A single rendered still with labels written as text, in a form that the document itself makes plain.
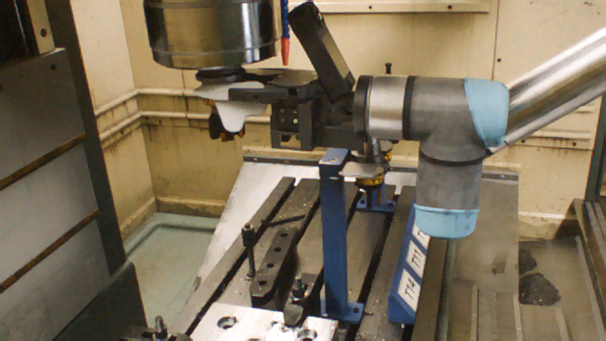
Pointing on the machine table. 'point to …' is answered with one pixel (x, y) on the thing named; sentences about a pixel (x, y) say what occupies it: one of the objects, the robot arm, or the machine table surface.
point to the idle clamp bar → (273, 269)
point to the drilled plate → (214, 321)
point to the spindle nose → (212, 32)
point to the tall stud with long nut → (250, 247)
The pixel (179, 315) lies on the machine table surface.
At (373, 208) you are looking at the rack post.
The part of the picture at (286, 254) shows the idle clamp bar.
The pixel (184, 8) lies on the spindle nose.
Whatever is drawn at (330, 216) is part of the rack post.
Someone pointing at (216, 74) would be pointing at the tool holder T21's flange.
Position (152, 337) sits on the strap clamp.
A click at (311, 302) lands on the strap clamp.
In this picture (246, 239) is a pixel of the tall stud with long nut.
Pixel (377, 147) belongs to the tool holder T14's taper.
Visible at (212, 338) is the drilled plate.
